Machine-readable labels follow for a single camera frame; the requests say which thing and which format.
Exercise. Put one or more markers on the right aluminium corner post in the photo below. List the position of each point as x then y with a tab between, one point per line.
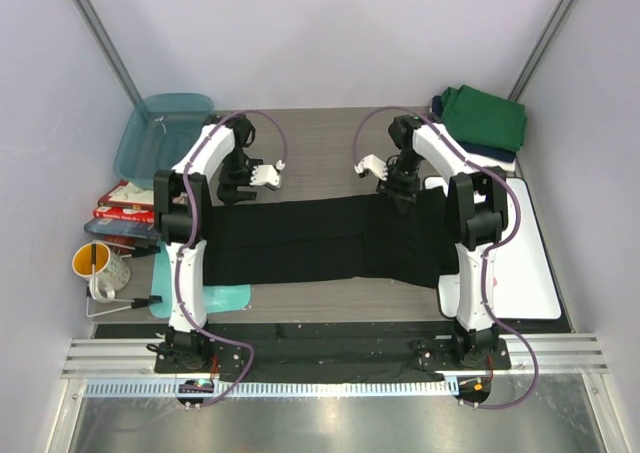
542	46

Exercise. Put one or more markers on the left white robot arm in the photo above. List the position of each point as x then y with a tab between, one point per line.
183	214

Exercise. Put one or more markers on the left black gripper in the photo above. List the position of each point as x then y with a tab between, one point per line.
229	192

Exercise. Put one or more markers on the white floral mug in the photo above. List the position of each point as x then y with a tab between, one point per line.
108	277

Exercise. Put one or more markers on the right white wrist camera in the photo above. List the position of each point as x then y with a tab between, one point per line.
372	164

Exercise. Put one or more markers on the aluminium corner post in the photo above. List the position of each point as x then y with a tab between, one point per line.
101	36
542	46

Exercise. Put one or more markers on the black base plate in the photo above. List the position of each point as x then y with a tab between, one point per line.
352	352

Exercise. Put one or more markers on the white folded t shirt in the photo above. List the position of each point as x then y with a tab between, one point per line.
486	162

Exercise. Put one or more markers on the green folded t shirt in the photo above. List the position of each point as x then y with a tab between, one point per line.
473	116

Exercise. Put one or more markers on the aluminium rail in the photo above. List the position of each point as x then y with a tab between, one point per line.
546	353

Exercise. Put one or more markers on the black floral t shirt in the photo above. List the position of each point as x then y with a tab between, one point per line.
331	239

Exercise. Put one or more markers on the yellow mug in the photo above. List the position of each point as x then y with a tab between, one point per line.
91	258

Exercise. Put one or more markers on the left aluminium corner post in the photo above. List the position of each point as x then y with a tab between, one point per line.
101	36

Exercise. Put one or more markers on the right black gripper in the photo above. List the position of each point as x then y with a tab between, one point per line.
405	195

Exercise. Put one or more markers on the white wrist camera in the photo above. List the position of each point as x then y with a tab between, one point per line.
267	175
372	164

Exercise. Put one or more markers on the white slotted cable duct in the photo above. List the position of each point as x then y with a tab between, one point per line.
200	388

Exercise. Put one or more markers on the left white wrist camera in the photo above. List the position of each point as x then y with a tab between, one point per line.
267	175

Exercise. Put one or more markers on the teal plastic bin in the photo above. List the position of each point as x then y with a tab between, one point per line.
160	131

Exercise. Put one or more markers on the white whiteboard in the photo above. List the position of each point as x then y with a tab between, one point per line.
524	287

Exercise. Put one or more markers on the blue grey book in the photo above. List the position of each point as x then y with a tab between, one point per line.
130	229

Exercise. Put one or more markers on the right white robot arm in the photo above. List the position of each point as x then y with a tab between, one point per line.
476	215

